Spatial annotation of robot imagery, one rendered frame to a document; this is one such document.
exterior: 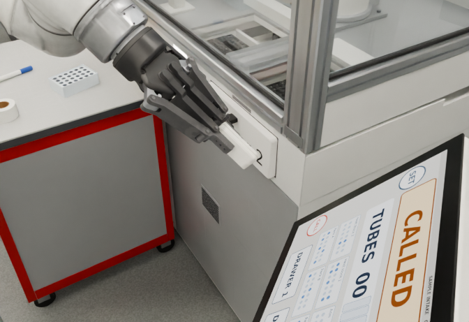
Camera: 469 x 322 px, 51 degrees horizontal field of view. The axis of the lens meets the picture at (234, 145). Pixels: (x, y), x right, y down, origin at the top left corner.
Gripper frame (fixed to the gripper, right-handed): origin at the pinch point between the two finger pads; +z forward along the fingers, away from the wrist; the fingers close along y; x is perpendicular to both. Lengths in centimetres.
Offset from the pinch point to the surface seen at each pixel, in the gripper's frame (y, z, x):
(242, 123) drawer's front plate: 34.9, 4.8, 24.6
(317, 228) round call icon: -0.9, 17.3, -0.5
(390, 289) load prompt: -18.1, 17.2, -16.9
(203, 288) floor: 50, 47, 107
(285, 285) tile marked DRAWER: -10.8, 17.3, 2.0
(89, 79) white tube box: 55, -33, 72
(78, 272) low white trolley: 30, 9, 122
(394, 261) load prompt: -14.2, 17.2, -16.8
